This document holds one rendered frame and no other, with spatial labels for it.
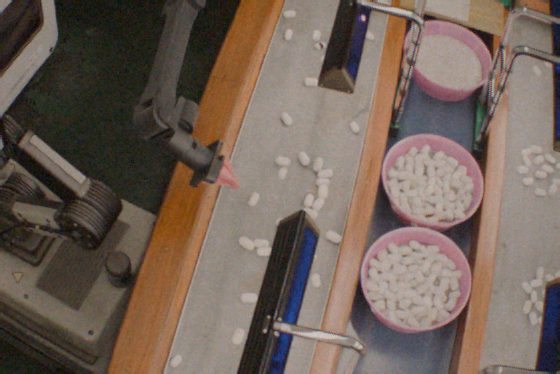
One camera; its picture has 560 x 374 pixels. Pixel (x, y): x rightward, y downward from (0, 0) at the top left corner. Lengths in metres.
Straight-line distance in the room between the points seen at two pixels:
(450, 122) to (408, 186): 0.31
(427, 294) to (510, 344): 0.25
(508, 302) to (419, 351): 0.25
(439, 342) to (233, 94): 0.81
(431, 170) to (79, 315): 0.97
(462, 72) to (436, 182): 0.40
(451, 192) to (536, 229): 0.25
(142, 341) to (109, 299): 0.39
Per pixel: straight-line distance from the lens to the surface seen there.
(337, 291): 1.88
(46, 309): 2.19
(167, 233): 1.93
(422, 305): 1.94
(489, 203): 2.09
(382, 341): 1.94
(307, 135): 2.12
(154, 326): 1.82
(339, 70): 1.78
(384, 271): 1.95
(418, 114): 2.31
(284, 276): 1.49
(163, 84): 1.79
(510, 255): 2.06
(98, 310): 2.17
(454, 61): 2.40
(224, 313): 1.86
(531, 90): 2.41
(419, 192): 2.08
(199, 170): 1.80
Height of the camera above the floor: 2.43
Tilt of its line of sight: 56 degrees down
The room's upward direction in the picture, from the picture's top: 8 degrees clockwise
